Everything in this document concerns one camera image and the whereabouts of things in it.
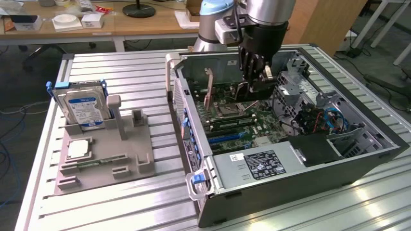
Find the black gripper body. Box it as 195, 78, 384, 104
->
239, 21, 290, 66

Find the thin graphics card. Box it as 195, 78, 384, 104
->
203, 68, 278, 109

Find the silver metal disk bay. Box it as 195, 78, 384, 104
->
274, 69, 322, 118

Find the wooden cabinet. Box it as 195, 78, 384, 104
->
282, 0, 368, 52

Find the CPU socket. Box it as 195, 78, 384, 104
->
215, 102, 240, 116

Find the dark RAM stick with stickers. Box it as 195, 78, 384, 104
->
208, 116, 255, 128

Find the green motherboard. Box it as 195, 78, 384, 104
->
192, 85, 290, 156

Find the white paper stack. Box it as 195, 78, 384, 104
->
174, 11, 200, 29

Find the brown cardboard box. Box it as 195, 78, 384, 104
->
186, 0, 203, 17

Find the blue expansion slot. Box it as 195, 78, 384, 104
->
207, 133, 242, 144

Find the black plastic shroud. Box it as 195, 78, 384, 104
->
288, 133, 343, 168

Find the black lamp base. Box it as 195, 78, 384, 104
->
122, 0, 158, 19

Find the black floor stand base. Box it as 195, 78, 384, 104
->
362, 72, 411, 97

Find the grey power supply with label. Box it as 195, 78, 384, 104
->
211, 141, 306, 190

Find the red packet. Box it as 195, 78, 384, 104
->
95, 6, 116, 15

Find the open dark PC case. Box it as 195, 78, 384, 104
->
164, 45, 402, 229

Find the white box with label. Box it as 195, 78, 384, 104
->
80, 13, 104, 28

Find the hard disk with blue caddy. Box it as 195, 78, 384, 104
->
46, 78, 108, 132

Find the grey parts rack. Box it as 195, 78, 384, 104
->
54, 94, 158, 196

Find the green RAM stick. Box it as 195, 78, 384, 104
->
78, 157, 114, 168

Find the silver CPU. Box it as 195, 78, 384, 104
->
68, 140, 90, 159

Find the wooden desk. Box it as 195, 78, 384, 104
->
0, 0, 290, 46

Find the black and white box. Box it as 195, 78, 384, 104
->
9, 14, 44, 31

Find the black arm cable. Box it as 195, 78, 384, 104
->
232, 0, 246, 47

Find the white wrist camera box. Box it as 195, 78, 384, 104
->
214, 18, 242, 45

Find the blue wire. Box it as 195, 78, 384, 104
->
323, 107, 350, 132

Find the white table frame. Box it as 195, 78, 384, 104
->
351, 0, 411, 65

